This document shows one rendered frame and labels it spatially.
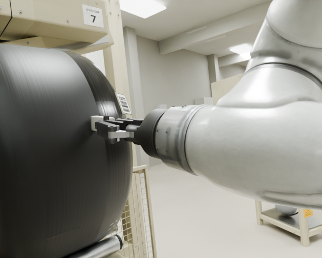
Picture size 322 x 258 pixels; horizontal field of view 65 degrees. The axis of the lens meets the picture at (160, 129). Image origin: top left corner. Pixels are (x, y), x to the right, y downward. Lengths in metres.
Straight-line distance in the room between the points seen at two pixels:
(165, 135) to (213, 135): 0.08
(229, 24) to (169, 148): 6.68
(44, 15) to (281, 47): 0.92
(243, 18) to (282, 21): 6.52
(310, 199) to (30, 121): 0.44
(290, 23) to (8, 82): 0.47
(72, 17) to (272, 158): 1.01
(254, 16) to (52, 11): 5.95
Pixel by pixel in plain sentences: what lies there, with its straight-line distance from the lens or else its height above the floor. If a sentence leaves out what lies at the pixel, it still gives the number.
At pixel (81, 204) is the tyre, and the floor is 1.08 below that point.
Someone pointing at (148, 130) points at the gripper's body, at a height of 1.22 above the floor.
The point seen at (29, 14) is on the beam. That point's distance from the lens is 1.08.
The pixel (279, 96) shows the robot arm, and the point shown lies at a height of 1.24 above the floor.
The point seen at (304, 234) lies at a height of 0.11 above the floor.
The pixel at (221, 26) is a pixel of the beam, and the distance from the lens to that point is 7.02.
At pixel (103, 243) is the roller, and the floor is 0.92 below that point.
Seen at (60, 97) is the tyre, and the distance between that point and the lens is 0.55.
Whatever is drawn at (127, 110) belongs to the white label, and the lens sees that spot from 0.63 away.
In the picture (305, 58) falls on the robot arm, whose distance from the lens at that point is 0.31.
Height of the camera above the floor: 1.23
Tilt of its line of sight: 2 degrees down
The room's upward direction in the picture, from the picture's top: 6 degrees counter-clockwise
